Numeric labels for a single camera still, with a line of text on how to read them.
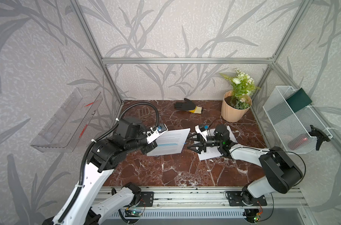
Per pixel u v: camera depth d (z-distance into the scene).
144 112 1.12
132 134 0.43
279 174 0.44
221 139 0.68
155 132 0.50
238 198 0.73
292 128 0.79
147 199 0.74
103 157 0.37
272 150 0.49
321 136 0.55
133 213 0.71
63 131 0.67
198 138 0.78
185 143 0.76
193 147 0.72
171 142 0.72
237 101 0.98
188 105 1.16
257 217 0.69
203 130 0.69
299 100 0.72
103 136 0.43
